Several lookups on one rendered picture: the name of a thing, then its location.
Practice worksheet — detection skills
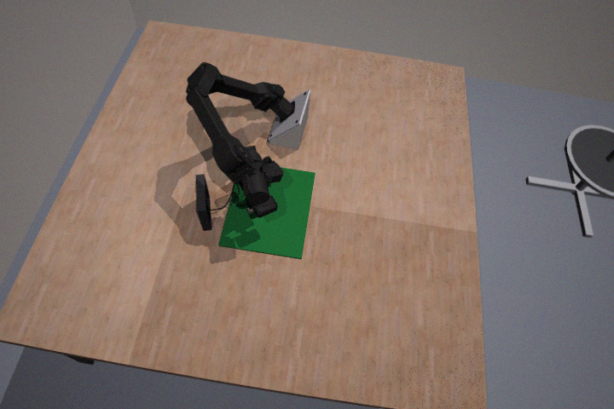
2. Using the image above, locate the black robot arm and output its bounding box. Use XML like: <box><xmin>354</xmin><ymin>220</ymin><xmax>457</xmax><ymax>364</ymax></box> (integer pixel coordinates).
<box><xmin>186</xmin><ymin>62</ymin><xmax>295</xmax><ymax>205</ymax></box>

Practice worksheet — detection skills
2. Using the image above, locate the black square panel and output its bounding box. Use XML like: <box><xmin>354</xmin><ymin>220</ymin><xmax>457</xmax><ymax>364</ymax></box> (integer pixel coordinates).
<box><xmin>196</xmin><ymin>174</ymin><xmax>211</xmax><ymax>231</ymax></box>

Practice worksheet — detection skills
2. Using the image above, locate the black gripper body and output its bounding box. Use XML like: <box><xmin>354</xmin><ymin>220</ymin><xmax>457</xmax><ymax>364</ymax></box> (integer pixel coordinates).
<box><xmin>233</xmin><ymin>166</ymin><xmax>277</xmax><ymax>218</ymax></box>

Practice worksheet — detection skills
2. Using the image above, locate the green circuit board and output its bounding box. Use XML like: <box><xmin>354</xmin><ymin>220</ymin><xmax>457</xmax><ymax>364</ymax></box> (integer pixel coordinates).
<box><xmin>218</xmin><ymin>168</ymin><xmax>315</xmax><ymax>259</ymax></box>

